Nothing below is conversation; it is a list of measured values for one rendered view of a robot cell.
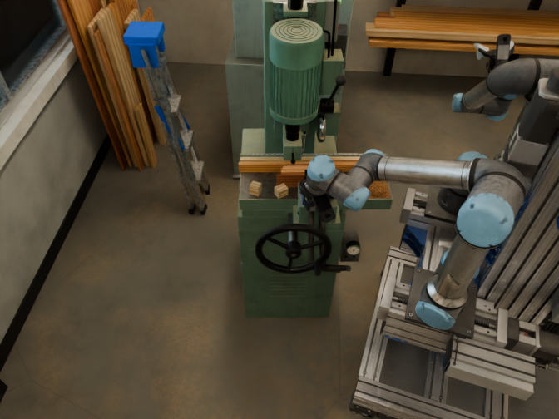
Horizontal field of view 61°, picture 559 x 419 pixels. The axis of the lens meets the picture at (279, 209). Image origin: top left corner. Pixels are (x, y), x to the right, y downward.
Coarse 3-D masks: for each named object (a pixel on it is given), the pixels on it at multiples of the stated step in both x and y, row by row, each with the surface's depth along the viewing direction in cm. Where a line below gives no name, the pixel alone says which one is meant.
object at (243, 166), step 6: (240, 162) 192; (246, 162) 192; (252, 162) 192; (258, 162) 192; (264, 162) 192; (270, 162) 192; (276, 162) 192; (282, 162) 192; (288, 162) 192; (300, 162) 192; (306, 162) 192; (336, 162) 192; (342, 162) 193; (348, 162) 193; (354, 162) 193; (240, 168) 192; (246, 168) 192; (252, 168) 192; (258, 168) 192; (264, 168) 192; (270, 168) 192; (276, 168) 192; (282, 168) 192; (342, 168) 193; (348, 168) 193
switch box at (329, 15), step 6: (330, 0) 171; (330, 6) 172; (330, 12) 174; (336, 12) 174; (330, 18) 175; (336, 18) 175; (330, 24) 177; (336, 24) 177; (330, 30) 179; (336, 30) 179; (324, 36) 180; (336, 36) 180
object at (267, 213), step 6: (246, 210) 188; (252, 210) 188; (258, 210) 188; (264, 210) 188; (270, 210) 188; (276, 210) 188; (282, 210) 188; (288, 210) 188; (246, 216) 191; (252, 216) 191; (258, 216) 191; (264, 216) 191; (270, 216) 191; (276, 216) 191; (282, 216) 191
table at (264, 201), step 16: (240, 176) 192; (256, 176) 192; (272, 176) 192; (240, 192) 186; (272, 192) 186; (288, 192) 186; (240, 208) 187; (256, 208) 187; (272, 208) 187; (288, 208) 187; (368, 208) 188; (384, 208) 188; (336, 224) 181
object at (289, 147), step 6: (300, 132) 185; (300, 138) 182; (288, 144) 180; (294, 144) 180; (300, 144) 180; (288, 150) 180; (294, 150) 180; (300, 150) 180; (288, 156) 183; (294, 156) 183; (300, 156) 183
